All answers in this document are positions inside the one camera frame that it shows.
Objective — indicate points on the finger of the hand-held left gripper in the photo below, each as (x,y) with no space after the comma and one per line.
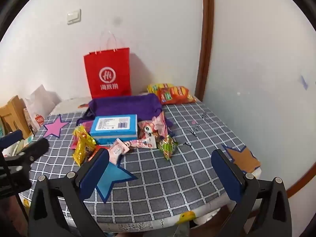
(11,138)
(34,149)

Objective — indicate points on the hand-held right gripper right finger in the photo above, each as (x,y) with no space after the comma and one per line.
(227,175)

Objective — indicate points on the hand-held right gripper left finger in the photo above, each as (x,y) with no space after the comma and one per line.
(95,172)

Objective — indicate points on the pink peach snack packet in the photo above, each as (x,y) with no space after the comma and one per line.
(118,149)

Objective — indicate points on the green snack packet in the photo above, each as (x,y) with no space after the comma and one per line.
(167,148)

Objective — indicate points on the pink cartoon snack bag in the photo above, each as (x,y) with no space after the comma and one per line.
(150,128)

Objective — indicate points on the pale printed box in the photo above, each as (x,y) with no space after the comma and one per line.
(29,140)

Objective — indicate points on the blue paper star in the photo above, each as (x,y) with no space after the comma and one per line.
(112,177)

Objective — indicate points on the orange paper star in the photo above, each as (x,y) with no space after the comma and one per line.
(244,160)

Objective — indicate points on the light wooden furniture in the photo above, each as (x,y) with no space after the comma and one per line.
(12,113)

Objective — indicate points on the pink paper star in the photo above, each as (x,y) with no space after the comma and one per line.
(55,127)

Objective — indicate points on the white paper bag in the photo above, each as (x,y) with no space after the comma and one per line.
(39,103)

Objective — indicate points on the magenta paper piece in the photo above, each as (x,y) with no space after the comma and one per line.
(85,124)

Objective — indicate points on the blue white tissue pack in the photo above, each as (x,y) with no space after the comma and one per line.
(113,126)

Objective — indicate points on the purple cloth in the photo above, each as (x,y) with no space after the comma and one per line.
(123,105)

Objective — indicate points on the brown wooden baseboard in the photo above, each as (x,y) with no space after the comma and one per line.
(301,180)

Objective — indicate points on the orange chips bag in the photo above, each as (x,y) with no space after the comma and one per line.
(176,95)

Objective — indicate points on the yellow chips bag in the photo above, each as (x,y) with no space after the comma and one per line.
(154,88)

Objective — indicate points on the red paper bag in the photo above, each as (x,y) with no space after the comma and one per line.
(108,61)

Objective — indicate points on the brown wooden door frame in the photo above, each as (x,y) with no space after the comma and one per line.
(206,42)

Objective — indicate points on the white wall switch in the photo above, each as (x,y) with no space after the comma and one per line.
(73,16)

